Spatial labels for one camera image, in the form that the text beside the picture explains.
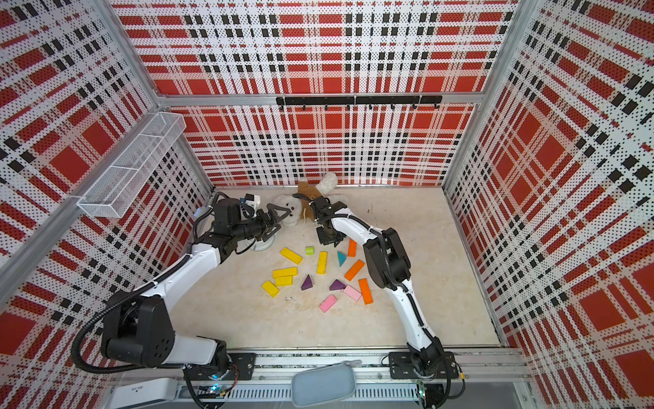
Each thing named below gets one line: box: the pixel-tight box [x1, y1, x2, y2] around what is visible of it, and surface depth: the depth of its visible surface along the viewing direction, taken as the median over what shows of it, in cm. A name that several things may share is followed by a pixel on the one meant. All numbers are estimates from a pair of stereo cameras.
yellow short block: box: [274, 275, 294, 287], surface depth 93 cm
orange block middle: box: [344, 259, 365, 283], surface depth 95 cm
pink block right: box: [344, 284, 362, 302], surface depth 90 cm
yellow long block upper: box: [279, 247, 304, 265], surface depth 100 cm
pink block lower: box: [319, 293, 338, 313], surface depth 88 cm
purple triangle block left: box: [300, 273, 314, 291], surface depth 90 cm
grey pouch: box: [291, 359, 362, 409], surface depth 70 cm
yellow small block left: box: [261, 279, 281, 298], surface depth 91 cm
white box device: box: [109, 378, 178, 409], surface depth 66 cm
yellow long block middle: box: [271, 266, 299, 279], surface depth 95 cm
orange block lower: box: [358, 278, 374, 306], surface depth 91 cm
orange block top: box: [347, 238, 357, 258], surface depth 100 cm
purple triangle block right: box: [328, 278, 347, 291], surface depth 90 cm
